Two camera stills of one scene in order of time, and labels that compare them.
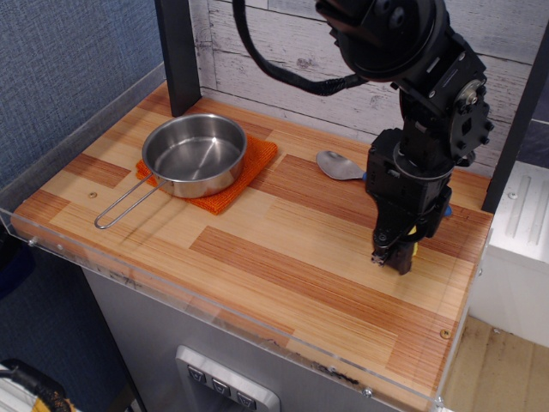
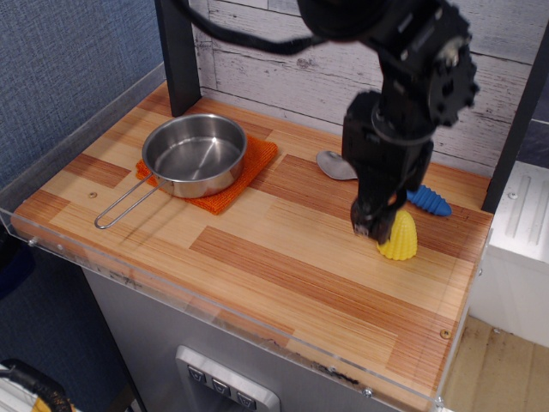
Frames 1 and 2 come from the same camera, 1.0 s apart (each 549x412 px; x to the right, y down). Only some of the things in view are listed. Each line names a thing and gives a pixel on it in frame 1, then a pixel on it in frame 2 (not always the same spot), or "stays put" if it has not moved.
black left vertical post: x=179 y=55 stays put
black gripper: x=413 y=191 -> x=384 y=171
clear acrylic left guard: x=26 y=177 stays put
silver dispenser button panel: x=207 y=385 stays put
